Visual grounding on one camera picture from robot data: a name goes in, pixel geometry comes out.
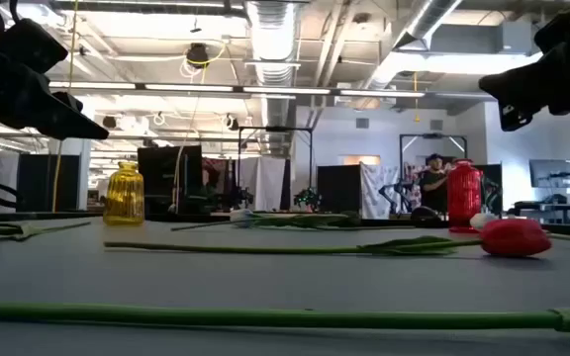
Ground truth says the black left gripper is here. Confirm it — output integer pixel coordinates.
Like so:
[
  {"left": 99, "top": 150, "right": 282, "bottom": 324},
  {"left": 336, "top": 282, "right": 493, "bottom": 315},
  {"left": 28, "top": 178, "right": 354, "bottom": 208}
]
[{"left": 0, "top": 42, "right": 110, "bottom": 141}]

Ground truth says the black artificial tulip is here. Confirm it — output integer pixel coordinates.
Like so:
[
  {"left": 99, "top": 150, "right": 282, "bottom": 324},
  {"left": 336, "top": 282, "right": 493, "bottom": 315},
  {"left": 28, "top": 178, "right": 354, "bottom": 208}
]
[{"left": 0, "top": 197, "right": 92, "bottom": 247}]

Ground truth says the dark red artificial tulip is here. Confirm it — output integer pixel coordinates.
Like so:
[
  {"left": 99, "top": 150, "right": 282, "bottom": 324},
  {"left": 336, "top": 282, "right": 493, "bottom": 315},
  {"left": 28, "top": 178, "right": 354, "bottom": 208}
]
[{"left": 169, "top": 211, "right": 363, "bottom": 232}]

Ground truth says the foreground green tulip stem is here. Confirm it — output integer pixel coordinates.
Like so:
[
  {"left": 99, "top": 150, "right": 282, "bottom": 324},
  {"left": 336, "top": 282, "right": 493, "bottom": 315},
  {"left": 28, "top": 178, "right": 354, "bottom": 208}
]
[{"left": 0, "top": 302, "right": 570, "bottom": 336}]

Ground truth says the yellow ribbed glass vase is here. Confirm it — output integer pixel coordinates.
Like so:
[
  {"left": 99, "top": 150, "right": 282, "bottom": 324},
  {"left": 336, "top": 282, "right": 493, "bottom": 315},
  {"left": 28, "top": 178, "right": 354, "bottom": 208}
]
[{"left": 102, "top": 160, "right": 146, "bottom": 227}]

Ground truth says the red ribbed glass vase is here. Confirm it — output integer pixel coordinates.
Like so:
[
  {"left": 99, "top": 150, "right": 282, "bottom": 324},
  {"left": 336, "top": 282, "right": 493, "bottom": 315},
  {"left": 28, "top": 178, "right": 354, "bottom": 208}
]
[{"left": 446, "top": 158, "right": 484, "bottom": 233}]

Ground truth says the long ceiling light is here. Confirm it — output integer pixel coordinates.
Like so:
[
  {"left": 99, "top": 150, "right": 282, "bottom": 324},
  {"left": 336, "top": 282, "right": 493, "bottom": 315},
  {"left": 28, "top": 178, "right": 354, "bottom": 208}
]
[
  {"left": 338, "top": 88, "right": 426, "bottom": 98},
  {"left": 143, "top": 82, "right": 236, "bottom": 93},
  {"left": 241, "top": 86, "right": 332, "bottom": 96},
  {"left": 48, "top": 81, "right": 138, "bottom": 91}
]

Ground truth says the black partition panel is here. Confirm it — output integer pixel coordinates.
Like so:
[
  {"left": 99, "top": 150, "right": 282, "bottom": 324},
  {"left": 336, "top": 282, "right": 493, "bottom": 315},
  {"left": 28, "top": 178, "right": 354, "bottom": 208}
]
[
  {"left": 317, "top": 164, "right": 363, "bottom": 219},
  {"left": 137, "top": 145, "right": 203, "bottom": 215},
  {"left": 17, "top": 153, "right": 81, "bottom": 213}
]

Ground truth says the grey computer monitor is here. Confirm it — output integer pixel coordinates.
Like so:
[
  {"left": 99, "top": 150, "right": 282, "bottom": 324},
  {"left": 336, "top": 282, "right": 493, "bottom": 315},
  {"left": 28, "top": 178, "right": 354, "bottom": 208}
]
[{"left": 529, "top": 158, "right": 570, "bottom": 189}]

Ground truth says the dark office desk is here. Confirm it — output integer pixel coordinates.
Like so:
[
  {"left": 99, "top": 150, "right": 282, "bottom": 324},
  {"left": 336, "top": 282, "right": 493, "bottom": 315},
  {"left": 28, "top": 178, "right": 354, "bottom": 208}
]
[{"left": 507, "top": 200, "right": 570, "bottom": 224}]

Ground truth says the person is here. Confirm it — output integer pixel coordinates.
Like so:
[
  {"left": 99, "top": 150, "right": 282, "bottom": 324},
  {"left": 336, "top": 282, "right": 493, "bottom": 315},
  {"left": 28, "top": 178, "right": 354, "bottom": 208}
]
[{"left": 418, "top": 152, "right": 453, "bottom": 215}]

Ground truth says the black round ceiling device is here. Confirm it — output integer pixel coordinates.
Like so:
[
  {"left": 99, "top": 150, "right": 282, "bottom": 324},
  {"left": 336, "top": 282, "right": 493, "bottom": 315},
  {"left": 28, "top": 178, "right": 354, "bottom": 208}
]
[{"left": 185, "top": 43, "right": 211, "bottom": 69}]

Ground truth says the black rounded object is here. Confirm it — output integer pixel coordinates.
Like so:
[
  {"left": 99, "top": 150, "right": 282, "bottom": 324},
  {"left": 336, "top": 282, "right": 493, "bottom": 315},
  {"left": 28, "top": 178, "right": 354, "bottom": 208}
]
[{"left": 410, "top": 205, "right": 443, "bottom": 223}]

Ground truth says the white patterned cloth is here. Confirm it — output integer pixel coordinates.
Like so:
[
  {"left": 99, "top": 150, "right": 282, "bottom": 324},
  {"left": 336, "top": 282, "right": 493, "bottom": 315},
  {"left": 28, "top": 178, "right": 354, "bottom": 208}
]
[{"left": 360, "top": 162, "right": 401, "bottom": 220}]

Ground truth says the white curtain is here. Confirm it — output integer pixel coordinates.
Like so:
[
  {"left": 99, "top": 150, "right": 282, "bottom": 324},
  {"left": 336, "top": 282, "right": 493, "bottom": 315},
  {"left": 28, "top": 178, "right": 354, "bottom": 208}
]
[{"left": 238, "top": 156, "right": 287, "bottom": 213}]

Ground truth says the grey rectangular air duct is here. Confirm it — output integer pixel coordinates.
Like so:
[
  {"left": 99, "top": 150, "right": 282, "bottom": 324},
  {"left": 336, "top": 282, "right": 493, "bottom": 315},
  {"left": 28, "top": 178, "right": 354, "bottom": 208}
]
[{"left": 430, "top": 22, "right": 534, "bottom": 55}]

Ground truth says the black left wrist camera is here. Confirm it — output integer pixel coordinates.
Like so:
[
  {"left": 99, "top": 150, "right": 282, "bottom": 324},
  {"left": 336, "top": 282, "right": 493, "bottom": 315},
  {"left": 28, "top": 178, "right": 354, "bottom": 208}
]
[{"left": 0, "top": 18, "right": 69, "bottom": 76}]

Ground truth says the yellow hanging cable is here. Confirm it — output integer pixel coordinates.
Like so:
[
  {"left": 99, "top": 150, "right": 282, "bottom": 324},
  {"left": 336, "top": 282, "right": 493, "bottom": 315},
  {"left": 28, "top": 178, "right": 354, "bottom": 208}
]
[{"left": 50, "top": 0, "right": 79, "bottom": 214}]

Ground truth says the black metal rig frame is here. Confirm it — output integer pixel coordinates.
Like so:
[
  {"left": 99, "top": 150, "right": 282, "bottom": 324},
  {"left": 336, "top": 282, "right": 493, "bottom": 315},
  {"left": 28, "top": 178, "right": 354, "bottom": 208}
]
[
  {"left": 398, "top": 133, "right": 469, "bottom": 219},
  {"left": 237, "top": 126, "right": 315, "bottom": 212}
]

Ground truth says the yellow hanging cord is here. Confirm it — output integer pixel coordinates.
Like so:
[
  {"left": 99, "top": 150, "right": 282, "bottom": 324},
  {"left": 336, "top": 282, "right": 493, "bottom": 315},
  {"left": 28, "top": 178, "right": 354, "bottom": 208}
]
[{"left": 412, "top": 71, "right": 422, "bottom": 124}]

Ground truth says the silver slanted air duct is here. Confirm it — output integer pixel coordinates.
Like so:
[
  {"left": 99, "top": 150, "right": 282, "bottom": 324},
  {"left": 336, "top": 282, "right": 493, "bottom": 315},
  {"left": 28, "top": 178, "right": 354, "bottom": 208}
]
[{"left": 363, "top": 0, "right": 464, "bottom": 93}]

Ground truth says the black metal table frame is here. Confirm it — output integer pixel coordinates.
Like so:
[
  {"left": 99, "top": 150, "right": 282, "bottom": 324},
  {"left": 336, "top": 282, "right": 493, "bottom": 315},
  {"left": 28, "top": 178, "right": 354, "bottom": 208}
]
[{"left": 0, "top": 211, "right": 570, "bottom": 237}]

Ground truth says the silver round air duct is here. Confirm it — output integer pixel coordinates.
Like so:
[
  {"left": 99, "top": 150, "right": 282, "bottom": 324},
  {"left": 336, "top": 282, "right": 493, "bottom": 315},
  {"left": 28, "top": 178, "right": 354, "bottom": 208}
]
[{"left": 243, "top": 0, "right": 300, "bottom": 154}]

